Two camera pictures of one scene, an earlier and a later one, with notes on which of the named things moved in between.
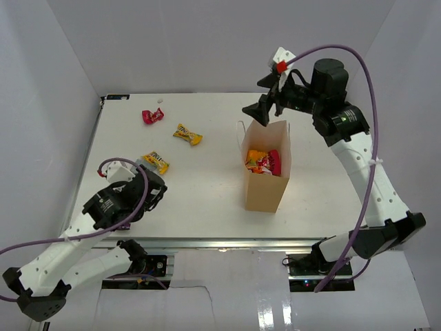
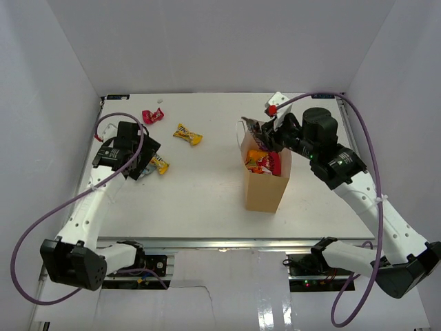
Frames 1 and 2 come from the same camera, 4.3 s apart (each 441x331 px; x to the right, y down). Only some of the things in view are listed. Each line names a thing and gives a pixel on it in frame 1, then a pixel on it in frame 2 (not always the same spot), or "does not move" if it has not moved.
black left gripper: (160, 194) to (149, 147)
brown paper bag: (264, 192) does not move
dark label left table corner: (116, 96) does not move
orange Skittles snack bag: (256, 169) does not move
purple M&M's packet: (125, 227) to (257, 134)
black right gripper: (260, 111) to (273, 141)
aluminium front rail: (273, 243) does not move
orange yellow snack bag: (253, 156) does not move
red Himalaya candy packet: (274, 162) does not move
